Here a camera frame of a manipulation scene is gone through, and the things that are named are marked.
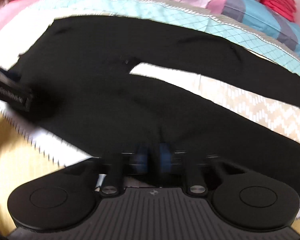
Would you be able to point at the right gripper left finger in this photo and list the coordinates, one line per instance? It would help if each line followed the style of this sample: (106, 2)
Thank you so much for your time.
(121, 167)

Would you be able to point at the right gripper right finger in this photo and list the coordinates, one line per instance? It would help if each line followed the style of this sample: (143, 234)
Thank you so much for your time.
(182, 170)

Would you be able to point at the black pants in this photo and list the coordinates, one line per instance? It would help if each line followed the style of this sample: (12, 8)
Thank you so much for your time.
(83, 92)

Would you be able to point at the patterned bed quilt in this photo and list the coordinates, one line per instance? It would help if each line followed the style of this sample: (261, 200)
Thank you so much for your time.
(50, 189)

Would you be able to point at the blue grey striped pillow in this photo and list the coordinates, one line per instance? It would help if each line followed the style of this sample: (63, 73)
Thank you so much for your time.
(261, 18)

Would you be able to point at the red cloth by wall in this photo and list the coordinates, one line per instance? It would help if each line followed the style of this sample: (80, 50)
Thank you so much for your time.
(285, 8)

